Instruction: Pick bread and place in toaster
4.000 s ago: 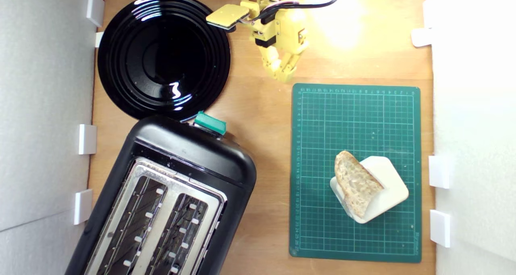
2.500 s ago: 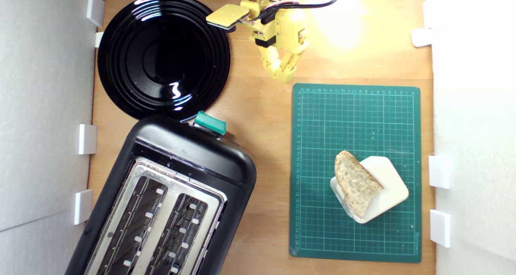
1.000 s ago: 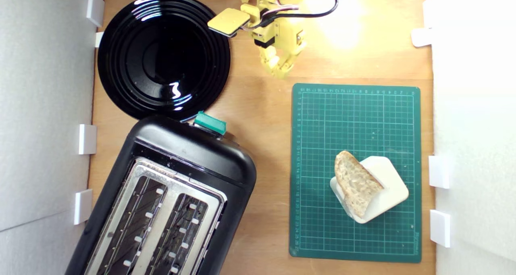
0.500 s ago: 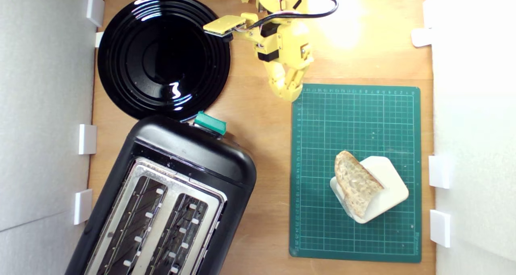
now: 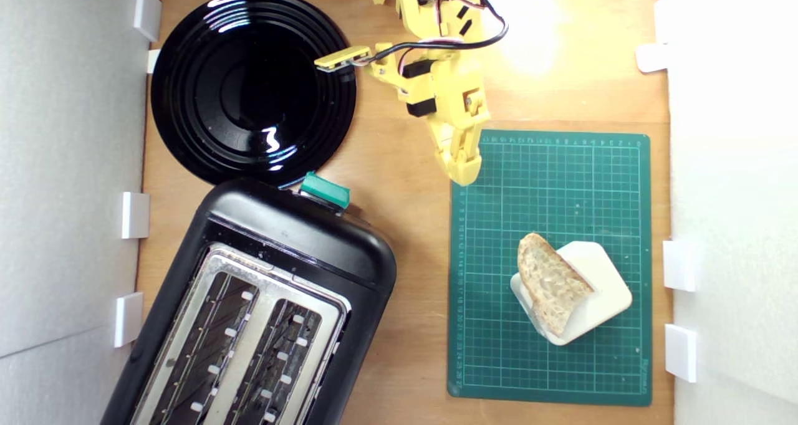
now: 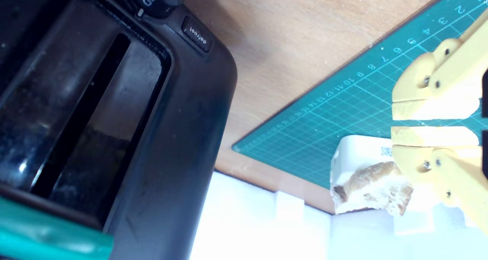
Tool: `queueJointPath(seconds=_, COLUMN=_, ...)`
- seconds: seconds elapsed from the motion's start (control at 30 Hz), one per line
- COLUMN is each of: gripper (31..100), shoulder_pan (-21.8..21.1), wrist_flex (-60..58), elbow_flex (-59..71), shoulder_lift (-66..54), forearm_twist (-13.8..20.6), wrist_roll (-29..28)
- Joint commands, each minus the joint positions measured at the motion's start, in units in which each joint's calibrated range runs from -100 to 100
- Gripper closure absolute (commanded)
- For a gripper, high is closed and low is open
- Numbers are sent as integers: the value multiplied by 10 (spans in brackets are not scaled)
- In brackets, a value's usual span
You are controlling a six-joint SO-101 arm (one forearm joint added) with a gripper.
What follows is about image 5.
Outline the brown bread slice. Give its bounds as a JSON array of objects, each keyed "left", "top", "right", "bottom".
[{"left": 517, "top": 232, "right": 594, "bottom": 337}]

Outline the black two-slot toaster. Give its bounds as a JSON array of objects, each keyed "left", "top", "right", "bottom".
[{"left": 100, "top": 177, "right": 398, "bottom": 425}]

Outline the green cutting mat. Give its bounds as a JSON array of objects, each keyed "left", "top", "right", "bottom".
[{"left": 447, "top": 128, "right": 653, "bottom": 407}]

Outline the white block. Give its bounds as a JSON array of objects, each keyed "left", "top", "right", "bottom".
[{"left": 510, "top": 241, "right": 633, "bottom": 346}]

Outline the black plate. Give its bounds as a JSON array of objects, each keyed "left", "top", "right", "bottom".
[{"left": 151, "top": 0, "right": 357, "bottom": 187}]

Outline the yellow wrist camera mount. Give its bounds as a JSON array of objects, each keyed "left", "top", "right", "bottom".
[{"left": 314, "top": 44, "right": 375, "bottom": 74}]

